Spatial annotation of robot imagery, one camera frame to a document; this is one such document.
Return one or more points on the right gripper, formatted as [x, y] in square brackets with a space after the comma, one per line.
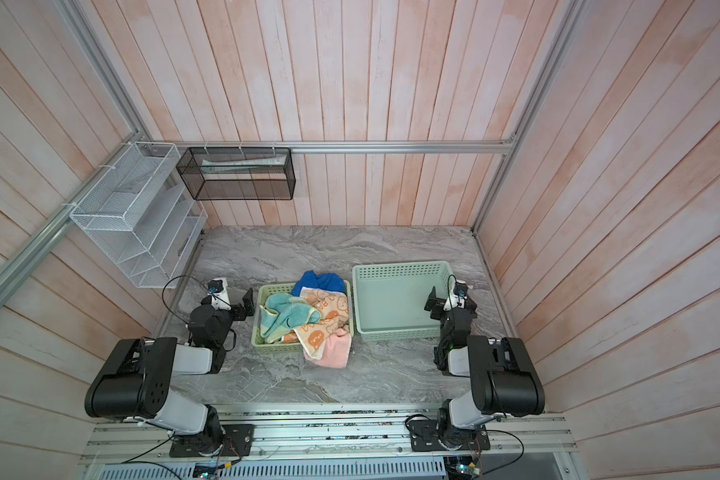
[434, 301]

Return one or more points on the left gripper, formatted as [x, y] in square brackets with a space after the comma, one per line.
[244, 303]

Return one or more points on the yellow-green plastic basket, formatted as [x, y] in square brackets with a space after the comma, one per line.
[263, 294]

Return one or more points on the mint green plastic basket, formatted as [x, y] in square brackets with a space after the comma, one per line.
[389, 299]

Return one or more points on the pink towel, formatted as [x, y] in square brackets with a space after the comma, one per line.
[336, 350]

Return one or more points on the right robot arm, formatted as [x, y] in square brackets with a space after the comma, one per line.
[502, 377]

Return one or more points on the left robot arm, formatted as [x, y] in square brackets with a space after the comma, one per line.
[134, 383]

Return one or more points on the teal and yellow towel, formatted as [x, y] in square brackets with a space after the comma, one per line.
[282, 313]

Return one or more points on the orange patterned cream towel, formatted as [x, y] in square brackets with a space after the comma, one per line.
[334, 308]

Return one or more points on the blue towel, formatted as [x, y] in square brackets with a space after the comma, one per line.
[330, 282]

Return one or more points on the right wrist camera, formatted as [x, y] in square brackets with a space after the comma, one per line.
[457, 294]

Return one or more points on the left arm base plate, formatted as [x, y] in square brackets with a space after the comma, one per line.
[225, 440]

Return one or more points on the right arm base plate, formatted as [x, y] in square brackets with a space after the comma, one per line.
[427, 435]

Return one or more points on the white wire mesh shelf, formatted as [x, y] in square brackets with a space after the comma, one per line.
[142, 219]

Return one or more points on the black mesh wall basket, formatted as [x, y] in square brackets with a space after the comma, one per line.
[238, 173]

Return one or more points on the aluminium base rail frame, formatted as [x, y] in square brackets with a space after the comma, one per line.
[340, 441]

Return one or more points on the horizontal aluminium wall rail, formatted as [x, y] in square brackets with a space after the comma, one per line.
[359, 147]

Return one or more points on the left aluminium wall rail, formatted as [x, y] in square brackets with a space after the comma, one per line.
[20, 266]

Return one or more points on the right aluminium corner rail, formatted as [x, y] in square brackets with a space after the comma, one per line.
[543, 79]

